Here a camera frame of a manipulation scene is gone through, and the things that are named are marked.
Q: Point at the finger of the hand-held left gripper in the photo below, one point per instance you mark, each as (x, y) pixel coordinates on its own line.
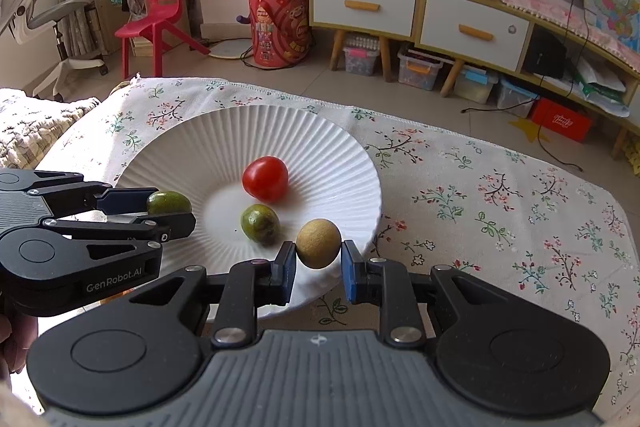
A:
(122, 202)
(150, 227)

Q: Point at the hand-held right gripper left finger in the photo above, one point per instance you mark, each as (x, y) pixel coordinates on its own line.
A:
(284, 276)

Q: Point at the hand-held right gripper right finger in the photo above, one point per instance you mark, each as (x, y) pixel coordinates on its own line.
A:
(350, 277)

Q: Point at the green jujube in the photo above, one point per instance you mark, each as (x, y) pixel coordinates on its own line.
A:
(259, 224)
(170, 203)

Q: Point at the brown longan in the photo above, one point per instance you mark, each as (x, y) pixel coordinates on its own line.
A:
(319, 243)

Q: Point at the white ribbed plate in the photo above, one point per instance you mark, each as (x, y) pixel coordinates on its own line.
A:
(310, 147)

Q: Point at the person's left hand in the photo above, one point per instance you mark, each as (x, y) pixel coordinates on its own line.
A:
(15, 347)

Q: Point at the red tomato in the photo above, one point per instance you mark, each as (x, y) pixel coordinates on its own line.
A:
(265, 178)

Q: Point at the quilted floral blanket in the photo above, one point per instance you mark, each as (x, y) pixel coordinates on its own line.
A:
(30, 127)

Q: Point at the floral tablecloth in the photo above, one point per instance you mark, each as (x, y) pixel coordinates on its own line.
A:
(475, 207)

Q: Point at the round white floor scale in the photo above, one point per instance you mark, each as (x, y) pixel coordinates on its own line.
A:
(230, 48)

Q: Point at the red plastic chair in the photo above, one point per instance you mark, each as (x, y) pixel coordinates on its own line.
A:
(162, 2)

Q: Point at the grey office chair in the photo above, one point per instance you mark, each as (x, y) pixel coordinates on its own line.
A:
(47, 2)

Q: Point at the clear storage box orange latch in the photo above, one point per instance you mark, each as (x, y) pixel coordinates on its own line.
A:
(420, 69)

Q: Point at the clear storage box blue lid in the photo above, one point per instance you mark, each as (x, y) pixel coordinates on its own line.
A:
(475, 84)
(515, 99)

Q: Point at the yellow star mat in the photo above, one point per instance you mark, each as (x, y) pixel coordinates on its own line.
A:
(525, 128)

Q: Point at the red printed bucket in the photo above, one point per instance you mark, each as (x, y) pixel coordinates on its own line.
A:
(277, 27)

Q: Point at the red cardboard box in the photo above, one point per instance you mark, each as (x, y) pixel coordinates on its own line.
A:
(562, 119)

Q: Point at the low wooden cabinet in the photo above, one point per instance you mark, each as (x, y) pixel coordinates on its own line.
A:
(550, 72)

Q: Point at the black box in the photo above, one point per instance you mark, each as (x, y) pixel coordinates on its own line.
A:
(542, 52)

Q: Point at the white plastic bag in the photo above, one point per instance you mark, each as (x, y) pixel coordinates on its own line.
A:
(602, 84)

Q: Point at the pink lace cloth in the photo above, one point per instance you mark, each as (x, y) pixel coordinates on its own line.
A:
(550, 14)

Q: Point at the colourful wall map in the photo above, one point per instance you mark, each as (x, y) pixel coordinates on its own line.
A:
(612, 7)

